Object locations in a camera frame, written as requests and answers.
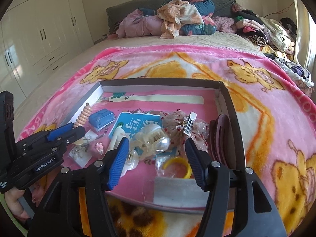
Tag orange spiral hair tie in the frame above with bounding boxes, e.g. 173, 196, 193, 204
73, 102, 93, 129

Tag earrings card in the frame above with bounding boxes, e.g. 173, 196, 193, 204
69, 130, 98, 168

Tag yellow rings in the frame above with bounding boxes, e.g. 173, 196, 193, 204
155, 153, 193, 181

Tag small pink flower earrings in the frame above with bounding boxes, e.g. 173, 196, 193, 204
95, 142, 104, 155

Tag dark red claw clip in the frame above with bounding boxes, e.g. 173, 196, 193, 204
209, 114, 230, 166

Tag blue square box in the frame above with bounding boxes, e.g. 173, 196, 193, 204
88, 109, 115, 130

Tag sheer dotted bow hair clip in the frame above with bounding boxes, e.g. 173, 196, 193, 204
160, 109, 210, 158

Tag cream claw hair clip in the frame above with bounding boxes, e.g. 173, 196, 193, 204
107, 127, 139, 172

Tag pearl hair clip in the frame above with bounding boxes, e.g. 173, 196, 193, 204
130, 124, 170, 161

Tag white card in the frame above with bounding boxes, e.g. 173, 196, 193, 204
143, 177, 209, 209

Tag person's left hand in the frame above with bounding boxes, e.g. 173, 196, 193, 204
4, 183, 43, 221

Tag beige bed sheet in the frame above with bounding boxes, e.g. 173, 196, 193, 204
13, 32, 265, 131

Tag shallow dark cardboard box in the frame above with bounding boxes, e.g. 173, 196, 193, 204
63, 79, 245, 214

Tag pink cartoon fleece blanket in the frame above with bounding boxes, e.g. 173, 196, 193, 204
19, 44, 315, 235

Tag cream built-in wardrobe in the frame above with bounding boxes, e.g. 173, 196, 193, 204
1, 0, 94, 107

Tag pink pillow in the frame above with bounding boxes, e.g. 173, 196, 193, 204
116, 9, 163, 39

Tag dark grey headboard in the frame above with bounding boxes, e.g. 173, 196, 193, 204
105, 0, 236, 34

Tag floral laundry basket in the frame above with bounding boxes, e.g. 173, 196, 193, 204
274, 58, 314, 98

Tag mauve fuzzy pillow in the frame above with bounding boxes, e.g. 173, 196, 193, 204
212, 17, 237, 33

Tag pile of clothes on bed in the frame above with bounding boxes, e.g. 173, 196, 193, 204
231, 3, 297, 61

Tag cream curtain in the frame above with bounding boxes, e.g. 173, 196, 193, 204
294, 0, 315, 73

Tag orange floral cloth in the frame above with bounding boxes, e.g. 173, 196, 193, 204
157, 0, 204, 39

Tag dark blue floral quilt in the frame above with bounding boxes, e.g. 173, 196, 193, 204
139, 0, 216, 39

